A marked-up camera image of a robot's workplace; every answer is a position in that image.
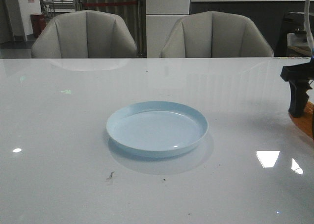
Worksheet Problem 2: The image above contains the red trash bin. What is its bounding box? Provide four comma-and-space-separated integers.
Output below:
30, 14, 46, 38

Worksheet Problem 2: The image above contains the right beige upholstered chair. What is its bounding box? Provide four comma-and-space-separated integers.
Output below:
160, 11, 273, 58

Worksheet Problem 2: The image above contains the left beige upholstered chair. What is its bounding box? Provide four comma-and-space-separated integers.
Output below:
31, 10, 137, 59

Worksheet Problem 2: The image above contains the beige upholstered chair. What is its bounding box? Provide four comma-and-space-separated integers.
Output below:
160, 11, 273, 58
31, 10, 137, 59

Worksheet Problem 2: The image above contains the orange corn cob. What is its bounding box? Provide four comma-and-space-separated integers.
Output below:
289, 101, 314, 139

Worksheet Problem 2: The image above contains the light blue round plate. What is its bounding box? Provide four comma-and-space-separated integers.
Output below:
106, 101, 209, 158

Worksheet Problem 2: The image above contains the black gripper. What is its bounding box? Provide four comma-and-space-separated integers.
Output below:
280, 61, 314, 118

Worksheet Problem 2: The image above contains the red barrier belt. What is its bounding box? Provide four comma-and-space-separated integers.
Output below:
82, 0, 138, 7

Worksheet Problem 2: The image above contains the white cabinet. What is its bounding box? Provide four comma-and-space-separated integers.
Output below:
146, 0, 190, 58

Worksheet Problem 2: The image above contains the dark grey counter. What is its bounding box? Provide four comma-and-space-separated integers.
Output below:
189, 0, 305, 51

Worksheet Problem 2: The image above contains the white cable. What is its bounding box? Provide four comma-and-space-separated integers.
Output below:
304, 0, 314, 53

